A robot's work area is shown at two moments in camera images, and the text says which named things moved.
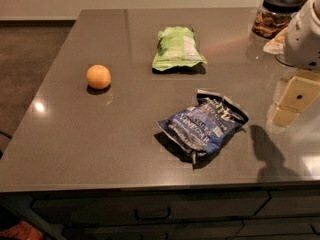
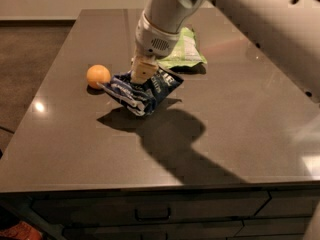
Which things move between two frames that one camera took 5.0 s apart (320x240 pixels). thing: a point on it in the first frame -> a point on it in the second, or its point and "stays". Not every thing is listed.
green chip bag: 177,47 stays
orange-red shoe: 22,230 stays
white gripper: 302,44 -> 154,41
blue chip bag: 205,126 -> 141,98
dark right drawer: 291,202 stays
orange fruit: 98,76 stays
